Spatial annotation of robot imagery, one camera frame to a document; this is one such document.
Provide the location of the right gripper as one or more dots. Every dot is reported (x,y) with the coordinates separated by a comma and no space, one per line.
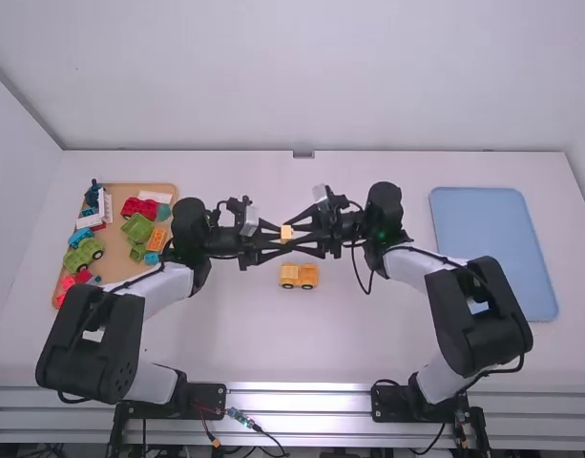
(342,229)

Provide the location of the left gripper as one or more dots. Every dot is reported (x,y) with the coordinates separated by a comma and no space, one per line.
(223,243)

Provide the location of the yellow toy brick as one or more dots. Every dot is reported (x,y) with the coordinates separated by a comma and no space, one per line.
(287,232)

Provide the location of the yellow toy car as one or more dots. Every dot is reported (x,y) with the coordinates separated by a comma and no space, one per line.
(299,276)

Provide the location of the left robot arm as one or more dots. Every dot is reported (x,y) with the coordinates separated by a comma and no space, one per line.
(163,286)

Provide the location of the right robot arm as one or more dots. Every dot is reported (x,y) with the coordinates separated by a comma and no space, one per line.
(416,267)

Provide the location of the teal toy brick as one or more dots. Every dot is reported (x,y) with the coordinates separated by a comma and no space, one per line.
(163,213)

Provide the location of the orange toy brick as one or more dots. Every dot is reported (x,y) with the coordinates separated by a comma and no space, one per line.
(157,239)

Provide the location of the light blue toy brick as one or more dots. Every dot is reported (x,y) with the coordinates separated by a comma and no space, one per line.
(81,237)
(152,258)

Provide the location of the white toy brick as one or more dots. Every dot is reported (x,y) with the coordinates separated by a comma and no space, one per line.
(154,196)
(106,206)
(90,221)

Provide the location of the green toy brick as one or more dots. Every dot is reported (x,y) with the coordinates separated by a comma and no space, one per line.
(138,253)
(137,227)

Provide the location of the red toy brick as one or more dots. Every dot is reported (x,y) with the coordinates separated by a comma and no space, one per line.
(139,208)
(83,276)
(65,290)

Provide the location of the tan tray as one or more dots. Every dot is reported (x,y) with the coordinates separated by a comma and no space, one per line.
(115,267)

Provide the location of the silver rails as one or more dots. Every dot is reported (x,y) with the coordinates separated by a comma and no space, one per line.
(311,401)

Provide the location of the dark blue toy brick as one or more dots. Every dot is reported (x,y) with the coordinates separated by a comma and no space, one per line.
(94,194)

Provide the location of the green toy car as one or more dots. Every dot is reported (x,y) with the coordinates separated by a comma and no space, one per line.
(83,255)

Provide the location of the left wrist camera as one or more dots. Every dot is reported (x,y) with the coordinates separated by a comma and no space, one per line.
(249,222)

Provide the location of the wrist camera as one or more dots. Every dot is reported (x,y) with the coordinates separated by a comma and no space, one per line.
(321,195)
(249,222)

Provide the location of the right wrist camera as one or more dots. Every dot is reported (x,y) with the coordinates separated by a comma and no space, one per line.
(321,195)

